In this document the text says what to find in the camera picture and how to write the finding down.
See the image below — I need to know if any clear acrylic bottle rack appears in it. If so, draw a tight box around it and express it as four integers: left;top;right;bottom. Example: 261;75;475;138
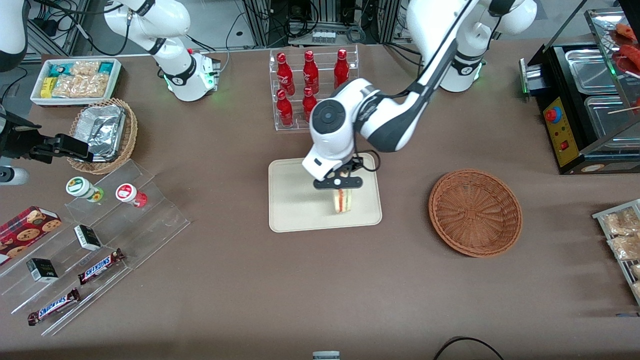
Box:
268;44;360;132

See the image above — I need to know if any red lid white cup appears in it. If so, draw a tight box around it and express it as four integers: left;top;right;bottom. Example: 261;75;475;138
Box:
115;183;149;209

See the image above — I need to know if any red plaid cookie box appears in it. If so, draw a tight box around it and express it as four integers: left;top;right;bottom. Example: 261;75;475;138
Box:
0;205;63;266

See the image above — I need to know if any beige plastic tray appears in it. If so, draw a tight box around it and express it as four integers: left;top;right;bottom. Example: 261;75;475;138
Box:
268;152;383;234

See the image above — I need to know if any black food warmer machine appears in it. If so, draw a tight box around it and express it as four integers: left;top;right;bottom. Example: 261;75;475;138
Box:
518;7;640;176

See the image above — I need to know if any round brown wicker basket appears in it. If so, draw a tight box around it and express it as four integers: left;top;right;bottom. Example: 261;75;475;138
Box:
428;168;524;259

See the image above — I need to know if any small clear cracker bag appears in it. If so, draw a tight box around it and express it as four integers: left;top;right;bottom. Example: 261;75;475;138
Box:
69;60;101;77

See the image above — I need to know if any clear acrylic stepped display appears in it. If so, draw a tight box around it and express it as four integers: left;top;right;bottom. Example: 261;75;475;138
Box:
0;158;191;337

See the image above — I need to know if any Snickers chocolate bar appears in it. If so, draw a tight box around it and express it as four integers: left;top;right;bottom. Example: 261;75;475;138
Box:
27;287;81;327
77;248;126;286

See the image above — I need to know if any light wicker basket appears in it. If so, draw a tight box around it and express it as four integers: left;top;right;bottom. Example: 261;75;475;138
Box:
66;97;139;176

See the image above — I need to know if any red cola bottle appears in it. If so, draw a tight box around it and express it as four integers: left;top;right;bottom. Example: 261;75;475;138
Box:
301;87;319;124
302;50;320;94
276;89;295;127
276;52;296;97
333;48;351;90

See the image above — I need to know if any stainless steel warmer pan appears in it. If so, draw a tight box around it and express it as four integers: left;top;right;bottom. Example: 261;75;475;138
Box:
583;94;640;144
564;48;621;95

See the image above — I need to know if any small black box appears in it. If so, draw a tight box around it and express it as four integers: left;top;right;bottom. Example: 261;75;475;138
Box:
25;257;60;284
73;224;103;252

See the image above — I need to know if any green lid white cup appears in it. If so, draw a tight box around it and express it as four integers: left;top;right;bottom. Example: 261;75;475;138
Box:
65;176;105;204

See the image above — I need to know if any aluminium foil container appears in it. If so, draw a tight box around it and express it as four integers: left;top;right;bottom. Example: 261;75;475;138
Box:
73;103;127;162

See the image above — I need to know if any large clear cracker bag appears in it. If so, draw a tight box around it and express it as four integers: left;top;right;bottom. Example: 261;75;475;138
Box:
51;73;110;100

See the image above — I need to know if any grey wire snack rack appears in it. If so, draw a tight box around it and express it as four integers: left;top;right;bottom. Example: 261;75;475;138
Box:
592;198;640;307

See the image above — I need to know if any black cable loop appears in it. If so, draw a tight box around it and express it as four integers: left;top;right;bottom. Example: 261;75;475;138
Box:
433;336;506;360

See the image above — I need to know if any triangular sandwich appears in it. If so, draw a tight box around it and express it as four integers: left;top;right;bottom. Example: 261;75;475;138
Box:
331;188;355;215

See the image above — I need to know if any white plastic snack bin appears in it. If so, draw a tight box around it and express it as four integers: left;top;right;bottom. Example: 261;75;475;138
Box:
30;58;123;108

